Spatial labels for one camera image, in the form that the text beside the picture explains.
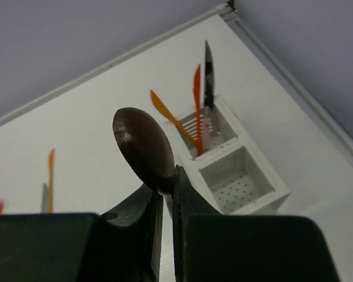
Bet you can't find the dark brown wooden spoon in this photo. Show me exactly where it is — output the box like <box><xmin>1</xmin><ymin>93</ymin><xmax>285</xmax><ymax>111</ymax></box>
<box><xmin>112</xmin><ymin>107</ymin><xmax>175</xmax><ymax>195</ymax></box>

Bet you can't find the orange-red plastic knife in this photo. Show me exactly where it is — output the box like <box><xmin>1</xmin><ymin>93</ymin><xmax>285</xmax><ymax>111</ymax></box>
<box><xmin>193</xmin><ymin>64</ymin><xmax>202</xmax><ymax>156</ymax></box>

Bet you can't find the black-handle metal knife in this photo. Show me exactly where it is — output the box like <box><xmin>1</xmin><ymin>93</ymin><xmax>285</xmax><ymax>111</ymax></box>
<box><xmin>41</xmin><ymin>183</ymin><xmax>48</xmax><ymax>213</ymax></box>

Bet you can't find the orange knife in holder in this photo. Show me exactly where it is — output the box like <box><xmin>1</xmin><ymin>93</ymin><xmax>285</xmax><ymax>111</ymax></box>
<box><xmin>150</xmin><ymin>90</ymin><xmax>197</xmax><ymax>147</ymax></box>

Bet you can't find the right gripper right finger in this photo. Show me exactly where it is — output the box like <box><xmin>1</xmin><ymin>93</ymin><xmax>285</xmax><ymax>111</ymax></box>
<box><xmin>172</xmin><ymin>166</ymin><xmax>339</xmax><ymax>281</ymax></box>

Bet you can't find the white two-compartment utensil holder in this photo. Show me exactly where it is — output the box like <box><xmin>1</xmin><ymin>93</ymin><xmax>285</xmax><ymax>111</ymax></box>
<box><xmin>164</xmin><ymin>95</ymin><xmax>289</xmax><ymax>214</ymax></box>

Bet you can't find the pink-handle metal knife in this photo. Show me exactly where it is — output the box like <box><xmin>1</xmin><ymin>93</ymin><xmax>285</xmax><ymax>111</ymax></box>
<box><xmin>202</xmin><ymin>40</ymin><xmax>215</xmax><ymax>152</ymax></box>

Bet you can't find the yellow-orange plastic knife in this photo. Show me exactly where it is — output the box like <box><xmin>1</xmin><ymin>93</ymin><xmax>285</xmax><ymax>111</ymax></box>
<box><xmin>47</xmin><ymin>149</ymin><xmax>55</xmax><ymax>213</ymax></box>

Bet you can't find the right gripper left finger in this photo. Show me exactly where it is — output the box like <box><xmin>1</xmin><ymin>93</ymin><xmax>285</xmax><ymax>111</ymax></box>
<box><xmin>0</xmin><ymin>186</ymin><xmax>163</xmax><ymax>281</ymax></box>

